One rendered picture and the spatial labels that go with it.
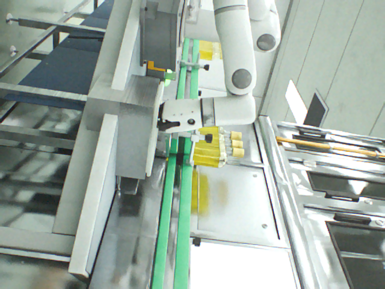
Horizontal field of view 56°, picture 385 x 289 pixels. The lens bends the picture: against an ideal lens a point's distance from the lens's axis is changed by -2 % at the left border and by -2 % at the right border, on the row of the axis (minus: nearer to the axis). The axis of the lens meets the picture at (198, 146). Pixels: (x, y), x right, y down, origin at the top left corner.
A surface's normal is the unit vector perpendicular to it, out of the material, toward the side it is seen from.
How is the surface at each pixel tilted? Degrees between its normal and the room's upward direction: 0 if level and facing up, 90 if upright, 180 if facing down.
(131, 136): 90
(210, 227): 90
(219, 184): 90
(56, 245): 90
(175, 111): 108
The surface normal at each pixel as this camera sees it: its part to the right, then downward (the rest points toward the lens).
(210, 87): 0.00, 0.55
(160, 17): -0.09, 0.89
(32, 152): 0.17, -0.83
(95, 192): 0.14, -0.43
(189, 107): -0.10, -0.79
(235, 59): -0.16, 0.11
